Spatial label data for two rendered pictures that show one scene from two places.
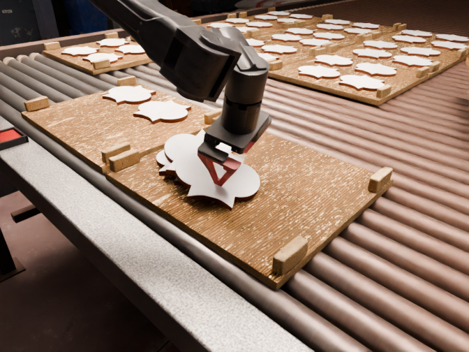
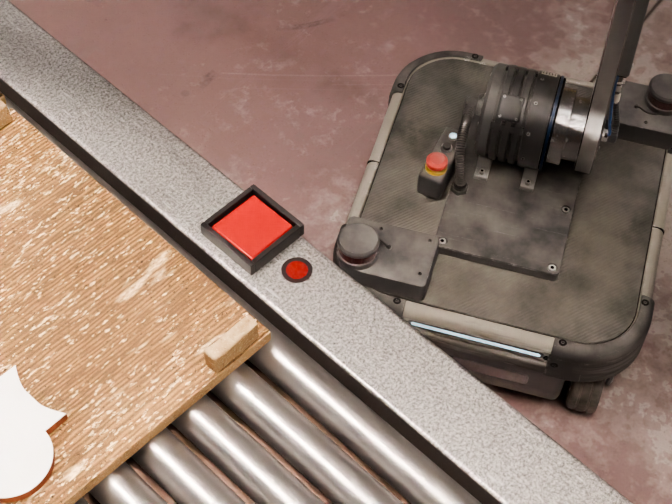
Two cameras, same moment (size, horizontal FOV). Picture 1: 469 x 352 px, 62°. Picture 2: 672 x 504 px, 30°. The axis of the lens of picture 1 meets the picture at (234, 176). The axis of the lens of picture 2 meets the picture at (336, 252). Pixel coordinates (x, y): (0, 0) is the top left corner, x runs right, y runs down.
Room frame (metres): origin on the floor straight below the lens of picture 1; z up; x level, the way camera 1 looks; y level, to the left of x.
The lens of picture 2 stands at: (1.59, 0.59, 1.96)
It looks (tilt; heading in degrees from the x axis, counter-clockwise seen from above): 54 degrees down; 179
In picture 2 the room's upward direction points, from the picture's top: 2 degrees clockwise
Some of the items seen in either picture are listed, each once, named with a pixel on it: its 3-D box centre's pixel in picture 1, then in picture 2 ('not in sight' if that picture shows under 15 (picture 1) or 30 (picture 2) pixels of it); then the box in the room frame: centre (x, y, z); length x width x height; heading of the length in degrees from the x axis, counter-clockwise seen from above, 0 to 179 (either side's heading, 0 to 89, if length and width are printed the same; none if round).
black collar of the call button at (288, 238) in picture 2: (4, 138); (252, 228); (0.81, 0.52, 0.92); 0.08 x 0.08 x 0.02; 46
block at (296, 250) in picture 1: (290, 255); not in sight; (0.40, -0.07, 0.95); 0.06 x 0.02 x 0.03; 137
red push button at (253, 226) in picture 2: (5, 139); (252, 229); (0.81, 0.52, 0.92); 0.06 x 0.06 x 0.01; 46
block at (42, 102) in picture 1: (36, 103); (232, 343); (0.97, 0.51, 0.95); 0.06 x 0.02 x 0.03; 135
